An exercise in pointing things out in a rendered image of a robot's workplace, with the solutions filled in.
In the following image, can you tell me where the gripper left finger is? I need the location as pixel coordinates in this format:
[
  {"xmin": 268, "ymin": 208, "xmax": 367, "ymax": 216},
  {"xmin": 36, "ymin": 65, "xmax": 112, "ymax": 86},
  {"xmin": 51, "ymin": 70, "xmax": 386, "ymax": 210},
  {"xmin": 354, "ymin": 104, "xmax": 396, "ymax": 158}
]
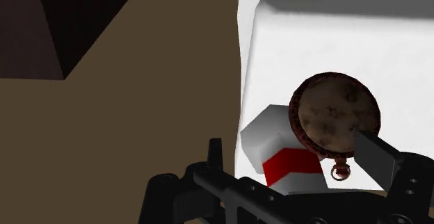
[{"xmin": 138, "ymin": 137, "xmax": 307, "ymax": 224}]

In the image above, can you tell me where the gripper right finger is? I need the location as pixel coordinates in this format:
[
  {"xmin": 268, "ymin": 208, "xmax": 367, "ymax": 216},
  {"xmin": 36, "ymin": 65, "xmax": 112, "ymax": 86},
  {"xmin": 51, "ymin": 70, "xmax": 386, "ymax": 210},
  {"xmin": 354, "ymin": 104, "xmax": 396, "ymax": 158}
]
[{"xmin": 353, "ymin": 130, "xmax": 434, "ymax": 224}]

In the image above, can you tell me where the white and red box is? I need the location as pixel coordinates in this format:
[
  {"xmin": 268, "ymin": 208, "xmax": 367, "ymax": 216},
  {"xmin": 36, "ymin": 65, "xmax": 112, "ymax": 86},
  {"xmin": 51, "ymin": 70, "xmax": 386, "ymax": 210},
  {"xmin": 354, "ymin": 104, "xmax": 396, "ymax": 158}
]
[{"xmin": 239, "ymin": 104, "xmax": 329, "ymax": 195}]

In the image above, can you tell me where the brown round pocket watch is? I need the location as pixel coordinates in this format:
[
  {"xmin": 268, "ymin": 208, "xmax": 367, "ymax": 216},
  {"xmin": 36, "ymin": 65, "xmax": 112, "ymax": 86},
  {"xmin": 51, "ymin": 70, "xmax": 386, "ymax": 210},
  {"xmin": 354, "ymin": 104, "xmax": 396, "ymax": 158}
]
[{"xmin": 288, "ymin": 71, "xmax": 382, "ymax": 182}]

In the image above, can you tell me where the white bed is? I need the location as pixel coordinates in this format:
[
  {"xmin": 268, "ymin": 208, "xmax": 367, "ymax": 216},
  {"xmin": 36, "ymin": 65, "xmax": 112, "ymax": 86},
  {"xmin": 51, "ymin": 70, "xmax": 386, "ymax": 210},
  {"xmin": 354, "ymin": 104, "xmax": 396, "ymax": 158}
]
[{"xmin": 234, "ymin": 0, "xmax": 434, "ymax": 197}]

